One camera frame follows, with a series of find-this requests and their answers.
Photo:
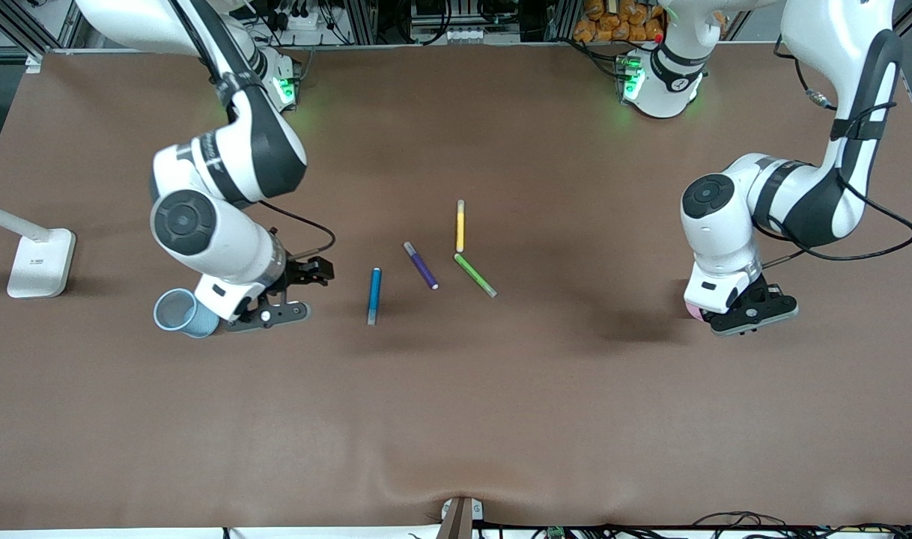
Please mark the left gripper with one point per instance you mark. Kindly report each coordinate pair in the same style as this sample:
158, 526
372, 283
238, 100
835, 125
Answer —
760, 284

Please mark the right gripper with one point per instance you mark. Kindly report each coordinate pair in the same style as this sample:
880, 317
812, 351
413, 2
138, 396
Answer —
299, 272

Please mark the blue marker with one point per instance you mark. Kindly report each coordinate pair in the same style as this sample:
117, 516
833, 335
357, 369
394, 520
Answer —
374, 296

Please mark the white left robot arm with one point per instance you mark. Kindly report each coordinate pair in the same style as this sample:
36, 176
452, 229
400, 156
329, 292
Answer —
800, 195

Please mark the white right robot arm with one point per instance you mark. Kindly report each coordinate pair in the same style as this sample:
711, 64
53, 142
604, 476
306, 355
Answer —
224, 165

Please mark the pink mesh cup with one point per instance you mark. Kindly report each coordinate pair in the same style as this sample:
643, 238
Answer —
694, 311

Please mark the purple marker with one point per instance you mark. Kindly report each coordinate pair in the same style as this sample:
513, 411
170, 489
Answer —
421, 266

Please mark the light blue mesh cup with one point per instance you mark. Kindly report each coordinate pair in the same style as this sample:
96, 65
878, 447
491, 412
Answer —
173, 311

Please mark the yellow marker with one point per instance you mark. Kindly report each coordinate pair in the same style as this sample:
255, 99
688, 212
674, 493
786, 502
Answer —
460, 228

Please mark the green marker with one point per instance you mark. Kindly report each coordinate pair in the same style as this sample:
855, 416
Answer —
474, 274

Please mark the white power strip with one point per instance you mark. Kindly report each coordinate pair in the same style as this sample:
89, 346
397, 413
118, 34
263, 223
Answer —
306, 20

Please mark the white connector block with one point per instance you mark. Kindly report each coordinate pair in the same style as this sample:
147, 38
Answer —
463, 35

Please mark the pile of orange bags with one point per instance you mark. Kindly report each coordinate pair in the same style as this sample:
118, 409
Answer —
613, 22

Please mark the metal bracket at table edge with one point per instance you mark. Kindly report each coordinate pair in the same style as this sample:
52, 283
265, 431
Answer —
460, 516

